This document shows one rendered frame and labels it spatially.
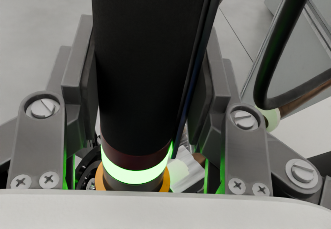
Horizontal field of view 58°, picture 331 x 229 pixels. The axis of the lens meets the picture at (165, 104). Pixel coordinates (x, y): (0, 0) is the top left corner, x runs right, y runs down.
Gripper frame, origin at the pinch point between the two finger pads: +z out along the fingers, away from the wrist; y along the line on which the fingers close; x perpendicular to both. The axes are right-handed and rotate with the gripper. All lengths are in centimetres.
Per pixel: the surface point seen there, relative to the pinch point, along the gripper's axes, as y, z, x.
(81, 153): -11, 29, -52
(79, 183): -7.0, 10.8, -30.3
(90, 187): -5.1, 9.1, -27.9
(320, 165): 17.4, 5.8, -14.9
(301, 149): 28.4, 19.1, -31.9
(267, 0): 133, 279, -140
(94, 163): -5.1, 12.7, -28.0
